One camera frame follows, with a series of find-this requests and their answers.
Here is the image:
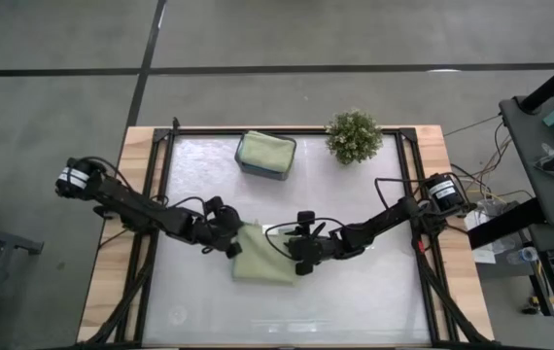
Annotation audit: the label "black aluminium table frame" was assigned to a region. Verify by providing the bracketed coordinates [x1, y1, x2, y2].
[38, 116, 540, 350]

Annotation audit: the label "grey side desk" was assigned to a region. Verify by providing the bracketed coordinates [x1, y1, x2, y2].
[466, 94, 554, 350]

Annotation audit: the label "green microfiber towel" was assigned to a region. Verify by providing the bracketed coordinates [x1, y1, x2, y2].
[238, 130, 295, 172]
[231, 219, 300, 286]

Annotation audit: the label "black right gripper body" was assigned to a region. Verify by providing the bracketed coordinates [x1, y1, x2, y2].
[287, 211, 351, 276]

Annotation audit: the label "clear plastic bottle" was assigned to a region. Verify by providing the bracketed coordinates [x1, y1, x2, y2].
[507, 246, 540, 266]

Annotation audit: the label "white translucent table mat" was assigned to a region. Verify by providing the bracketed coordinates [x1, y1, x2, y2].
[143, 134, 432, 346]

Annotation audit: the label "loose floor cable bundle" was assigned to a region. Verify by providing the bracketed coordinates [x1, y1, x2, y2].
[444, 114, 516, 195]

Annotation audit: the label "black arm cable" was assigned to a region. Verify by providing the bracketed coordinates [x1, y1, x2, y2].
[153, 193, 210, 220]
[264, 177, 433, 262]

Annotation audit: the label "small green potted plant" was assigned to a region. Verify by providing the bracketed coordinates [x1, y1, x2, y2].
[326, 109, 385, 166]

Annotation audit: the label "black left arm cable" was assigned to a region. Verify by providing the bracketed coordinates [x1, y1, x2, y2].
[153, 193, 210, 220]

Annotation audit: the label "yellow and black tool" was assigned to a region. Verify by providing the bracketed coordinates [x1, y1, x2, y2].
[522, 294, 543, 315]

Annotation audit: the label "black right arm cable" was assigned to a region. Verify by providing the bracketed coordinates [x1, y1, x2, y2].
[264, 177, 433, 262]

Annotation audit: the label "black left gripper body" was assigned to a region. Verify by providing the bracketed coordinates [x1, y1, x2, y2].
[193, 195, 245, 260]

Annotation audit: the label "dark grey plastic bin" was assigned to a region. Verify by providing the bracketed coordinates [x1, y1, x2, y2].
[233, 128, 297, 182]

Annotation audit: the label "white paper sheets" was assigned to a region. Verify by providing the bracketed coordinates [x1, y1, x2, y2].
[464, 203, 516, 266]

